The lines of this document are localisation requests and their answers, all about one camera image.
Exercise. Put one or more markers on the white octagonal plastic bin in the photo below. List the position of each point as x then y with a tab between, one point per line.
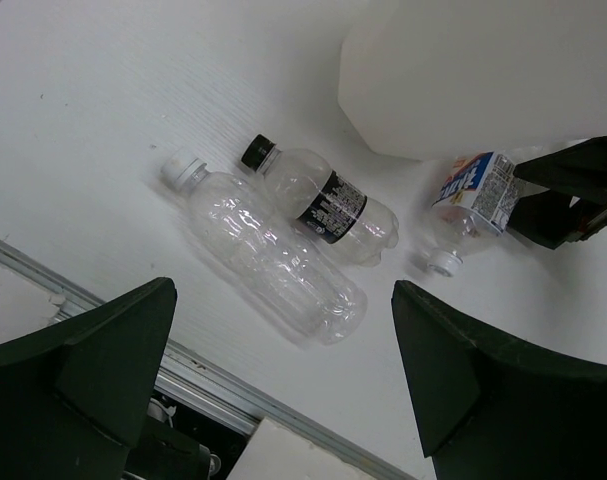
433	79

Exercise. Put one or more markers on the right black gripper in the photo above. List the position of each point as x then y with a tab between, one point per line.
555	217

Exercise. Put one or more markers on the blue white label plastic bottle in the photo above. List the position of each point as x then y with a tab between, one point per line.
472	209

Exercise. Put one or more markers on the black label plastic bottle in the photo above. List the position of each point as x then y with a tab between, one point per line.
356	228

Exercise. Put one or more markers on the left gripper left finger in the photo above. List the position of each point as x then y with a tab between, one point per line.
74	395

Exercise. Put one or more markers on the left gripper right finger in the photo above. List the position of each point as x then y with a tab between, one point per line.
489	405

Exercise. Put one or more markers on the clear unlabelled plastic bottle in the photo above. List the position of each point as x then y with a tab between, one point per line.
276	269

